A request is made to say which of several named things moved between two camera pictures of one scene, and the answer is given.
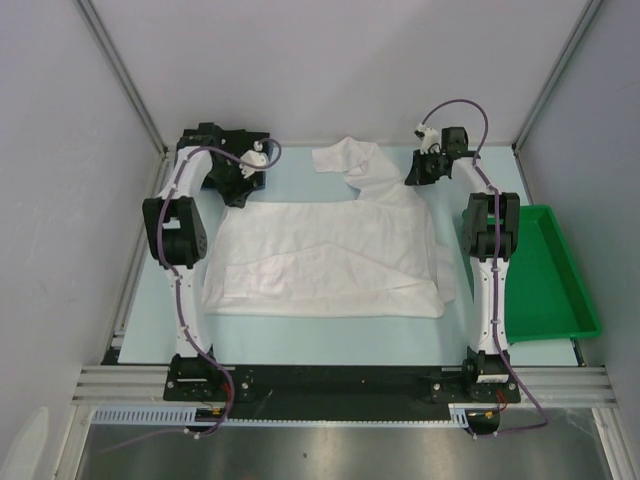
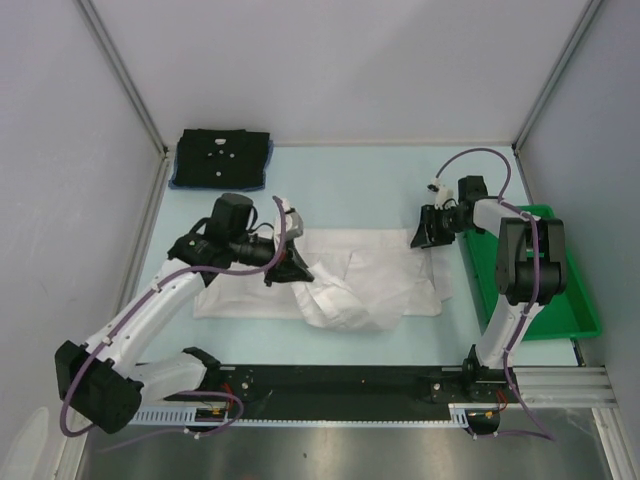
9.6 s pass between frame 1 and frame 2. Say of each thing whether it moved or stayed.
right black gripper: moved
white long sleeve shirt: moved
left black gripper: moved
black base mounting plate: stayed
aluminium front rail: stayed
